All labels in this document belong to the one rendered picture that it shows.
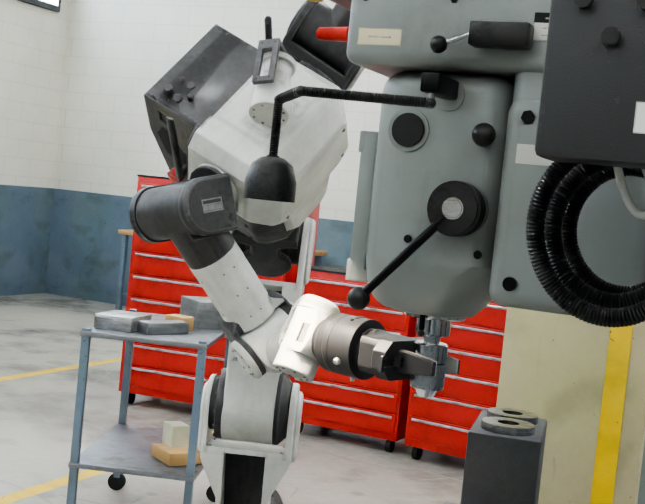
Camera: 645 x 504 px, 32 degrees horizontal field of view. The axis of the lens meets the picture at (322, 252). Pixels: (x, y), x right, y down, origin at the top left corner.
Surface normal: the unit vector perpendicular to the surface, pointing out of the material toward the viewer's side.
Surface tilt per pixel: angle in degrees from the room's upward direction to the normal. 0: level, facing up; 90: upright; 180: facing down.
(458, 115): 90
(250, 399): 81
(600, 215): 90
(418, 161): 90
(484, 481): 90
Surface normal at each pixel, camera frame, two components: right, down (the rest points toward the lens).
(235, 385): -0.03, -0.11
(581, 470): -0.40, 0.00
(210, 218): 0.74, -0.09
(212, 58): 0.01, -0.49
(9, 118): 0.91, 0.11
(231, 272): 0.45, 0.19
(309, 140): 0.58, 0.03
